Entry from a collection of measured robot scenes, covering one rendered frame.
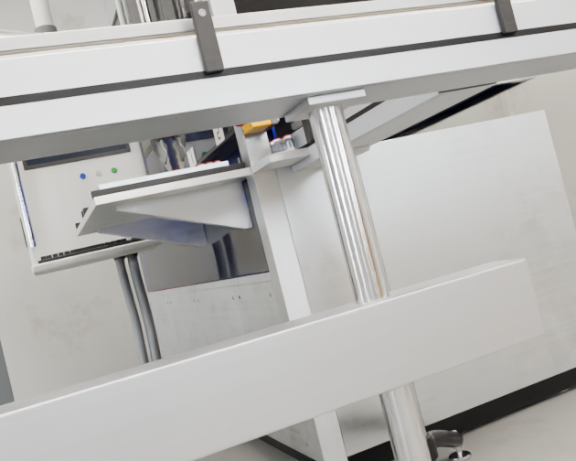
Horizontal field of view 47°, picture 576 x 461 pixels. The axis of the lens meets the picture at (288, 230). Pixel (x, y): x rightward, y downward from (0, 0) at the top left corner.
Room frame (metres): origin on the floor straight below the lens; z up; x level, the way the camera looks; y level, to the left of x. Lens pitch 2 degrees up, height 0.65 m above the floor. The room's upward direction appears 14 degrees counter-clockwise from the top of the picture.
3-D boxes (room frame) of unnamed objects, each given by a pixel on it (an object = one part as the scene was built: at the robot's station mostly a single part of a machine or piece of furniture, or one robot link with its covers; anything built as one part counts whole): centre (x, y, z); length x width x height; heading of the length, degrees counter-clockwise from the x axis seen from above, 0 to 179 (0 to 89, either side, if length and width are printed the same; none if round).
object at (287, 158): (1.67, -0.04, 0.87); 0.14 x 0.13 x 0.02; 112
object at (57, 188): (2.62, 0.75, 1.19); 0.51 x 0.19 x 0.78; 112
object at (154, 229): (2.22, 0.44, 0.80); 0.34 x 0.03 x 0.13; 112
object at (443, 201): (2.86, -0.02, 0.44); 2.06 x 1.00 x 0.88; 22
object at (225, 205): (1.75, 0.25, 0.80); 0.34 x 0.03 x 0.13; 112
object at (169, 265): (2.69, 0.44, 0.73); 1.98 x 0.01 x 0.25; 22
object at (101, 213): (1.99, 0.34, 0.87); 0.70 x 0.48 x 0.02; 22
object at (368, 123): (1.46, -0.23, 0.92); 0.69 x 0.15 x 0.16; 22
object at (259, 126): (1.67, 0.01, 1.00); 0.08 x 0.07 x 0.07; 112
